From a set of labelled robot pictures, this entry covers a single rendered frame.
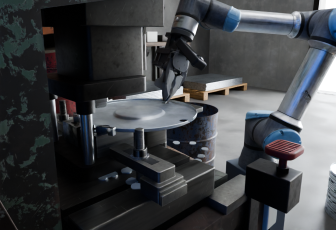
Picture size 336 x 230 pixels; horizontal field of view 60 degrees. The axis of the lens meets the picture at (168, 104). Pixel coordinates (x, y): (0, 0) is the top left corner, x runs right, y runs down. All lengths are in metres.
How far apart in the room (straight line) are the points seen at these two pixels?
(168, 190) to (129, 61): 0.27
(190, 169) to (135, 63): 0.25
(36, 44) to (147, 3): 0.28
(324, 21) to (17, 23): 0.92
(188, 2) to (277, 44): 4.61
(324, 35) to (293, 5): 4.33
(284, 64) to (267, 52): 0.37
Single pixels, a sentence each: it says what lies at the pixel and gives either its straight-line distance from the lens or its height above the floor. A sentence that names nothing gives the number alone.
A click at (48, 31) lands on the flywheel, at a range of 0.96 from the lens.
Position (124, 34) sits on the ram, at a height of 0.98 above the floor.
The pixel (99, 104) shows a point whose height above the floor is 0.83.
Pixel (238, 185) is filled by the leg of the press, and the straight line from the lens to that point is 0.70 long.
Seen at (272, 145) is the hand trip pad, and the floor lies 0.76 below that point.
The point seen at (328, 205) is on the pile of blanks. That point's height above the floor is 0.05.
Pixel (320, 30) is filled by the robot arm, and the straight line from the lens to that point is 1.08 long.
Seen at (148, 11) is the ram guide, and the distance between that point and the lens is 0.60.
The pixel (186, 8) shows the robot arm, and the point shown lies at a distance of 0.90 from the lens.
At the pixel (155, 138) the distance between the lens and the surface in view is 0.72.
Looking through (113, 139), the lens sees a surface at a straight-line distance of 0.61.
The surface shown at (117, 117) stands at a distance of 0.70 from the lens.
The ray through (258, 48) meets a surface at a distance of 5.63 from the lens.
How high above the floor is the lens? 0.98
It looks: 14 degrees down
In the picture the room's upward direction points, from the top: straight up
